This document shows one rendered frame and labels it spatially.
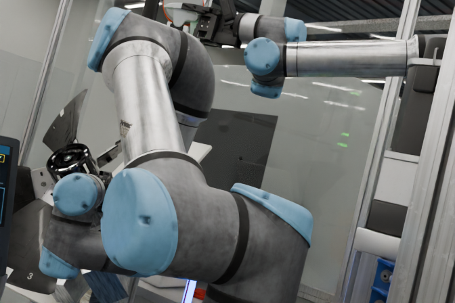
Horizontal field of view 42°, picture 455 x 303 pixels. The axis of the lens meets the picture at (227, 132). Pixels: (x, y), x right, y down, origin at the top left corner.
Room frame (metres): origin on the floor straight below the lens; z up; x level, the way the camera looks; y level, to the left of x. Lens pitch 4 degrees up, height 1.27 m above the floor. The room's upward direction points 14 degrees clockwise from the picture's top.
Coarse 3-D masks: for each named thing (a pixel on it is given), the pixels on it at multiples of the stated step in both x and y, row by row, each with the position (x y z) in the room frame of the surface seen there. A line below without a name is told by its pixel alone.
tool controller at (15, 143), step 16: (0, 144) 0.80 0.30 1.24; (16, 144) 0.83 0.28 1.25; (0, 160) 0.80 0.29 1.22; (16, 160) 0.82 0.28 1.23; (0, 176) 0.80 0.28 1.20; (16, 176) 0.83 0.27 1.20; (0, 192) 0.80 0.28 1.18; (0, 208) 0.80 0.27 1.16; (0, 224) 0.80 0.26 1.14; (0, 240) 0.80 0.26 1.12; (0, 256) 0.80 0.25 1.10; (0, 272) 0.80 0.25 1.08
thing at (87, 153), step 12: (72, 144) 1.57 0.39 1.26; (84, 144) 1.56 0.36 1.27; (60, 156) 1.55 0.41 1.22; (72, 156) 1.55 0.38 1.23; (84, 156) 1.52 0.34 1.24; (48, 168) 1.52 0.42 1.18; (60, 168) 1.52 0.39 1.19; (72, 168) 1.49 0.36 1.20; (84, 168) 1.51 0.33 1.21; (96, 168) 1.56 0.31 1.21
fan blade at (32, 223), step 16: (32, 208) 1.46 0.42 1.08; (48, 208) 1.48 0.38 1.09; (16, 224) 1.42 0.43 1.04; (32, 224) 1.43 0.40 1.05; (48, 224) 1.45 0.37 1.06; (16, 240) 1.40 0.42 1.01; (32, 240) 1.41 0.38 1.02; (16, 256) 1.37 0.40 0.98; (32, 256) 1.39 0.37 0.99; (16, 272) 1.35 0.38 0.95; (32, 288) 1.34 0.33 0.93; (48, 288) 1.35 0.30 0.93
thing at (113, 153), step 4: (112, 148) 1.58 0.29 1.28; (116, 148) 1.59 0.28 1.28; (108, 152) 1.57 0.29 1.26; (112, 152) 1.60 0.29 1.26; (116, 152) 1.62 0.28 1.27; (100, 156) 1.56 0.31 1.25; (104, 156) 1.58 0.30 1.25; (108, 156) 1.60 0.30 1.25; (112, 156) 1.63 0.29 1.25; (116, 156) 1.66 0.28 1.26; (100, 160) 1.59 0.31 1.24; (104, 160) 1.61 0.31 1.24; (108, 160) 1.60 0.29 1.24; (100, 164) 1.62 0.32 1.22; (104, 164) 1.64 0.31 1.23; (40, 172) 1.59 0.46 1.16
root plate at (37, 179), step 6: (42, 168) 1.59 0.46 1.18; (36, 174) 1.59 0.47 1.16; (48, 174) 1.59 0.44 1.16; (36, 180) 1.59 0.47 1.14; (42, 180) 1.59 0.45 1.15; (48, 180) 1.59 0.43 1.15; (36, 186) 1.59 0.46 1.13; (42, 186) 1.59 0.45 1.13; (48, 186) 1.59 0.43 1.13; (36, 192) 1.60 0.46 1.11; (42, 192) 1.59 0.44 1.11; (36, 198) 1.59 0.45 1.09
